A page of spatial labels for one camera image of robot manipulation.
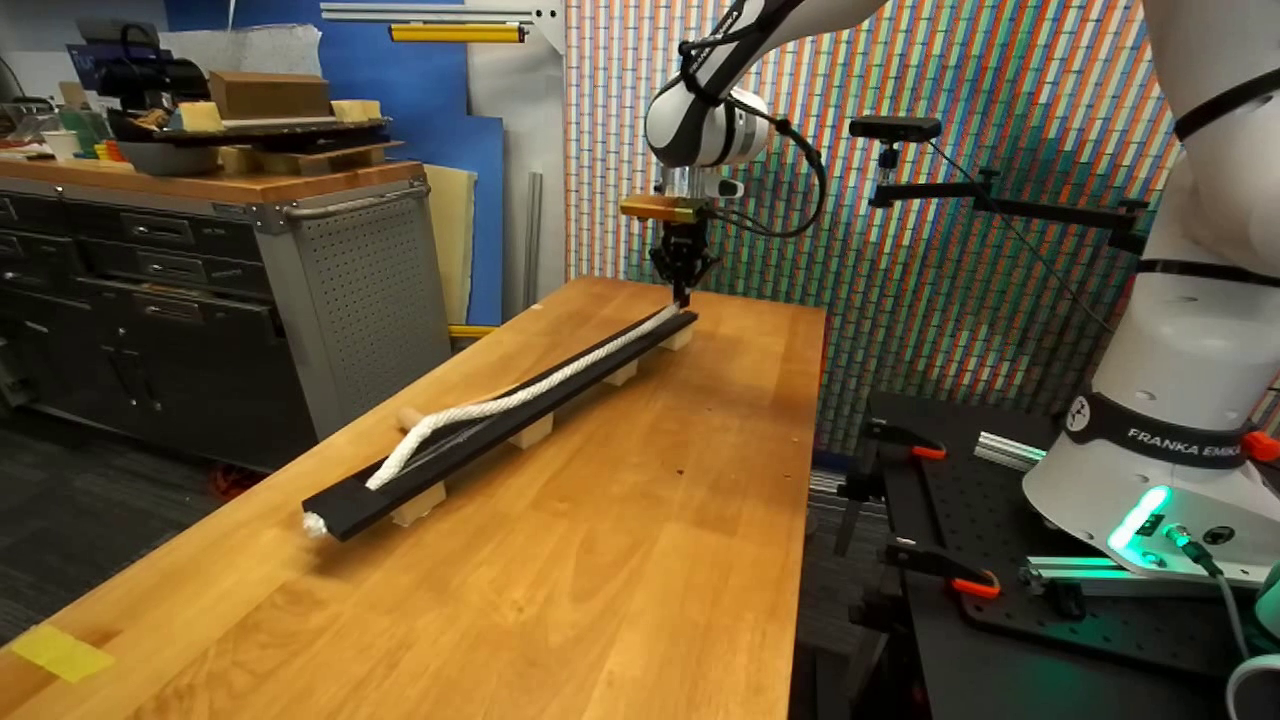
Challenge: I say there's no grey perforated metal cabinet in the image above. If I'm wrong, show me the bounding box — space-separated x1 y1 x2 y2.
0 160 449 473

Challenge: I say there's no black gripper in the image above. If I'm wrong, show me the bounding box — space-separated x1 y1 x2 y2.
653 203 716 310

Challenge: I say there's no white braided rope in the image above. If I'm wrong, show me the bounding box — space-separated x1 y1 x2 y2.
301 306 686 546

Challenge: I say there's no wooden block stack on cabinet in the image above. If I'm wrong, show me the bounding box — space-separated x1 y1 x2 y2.
109 71 396 178

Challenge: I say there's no black clamp with orange handle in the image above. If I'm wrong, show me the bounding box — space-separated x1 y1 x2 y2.
883 536 1004 605

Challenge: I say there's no yellow tape piece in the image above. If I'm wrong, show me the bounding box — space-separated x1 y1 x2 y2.
7 626 110 685

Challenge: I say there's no long black rail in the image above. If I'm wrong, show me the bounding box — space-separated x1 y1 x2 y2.
301 310 697 541

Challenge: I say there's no black optical breadboard base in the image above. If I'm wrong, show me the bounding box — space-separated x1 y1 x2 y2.
864 394 1280 720

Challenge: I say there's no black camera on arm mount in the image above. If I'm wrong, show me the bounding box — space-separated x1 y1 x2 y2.
849 116 1142 251

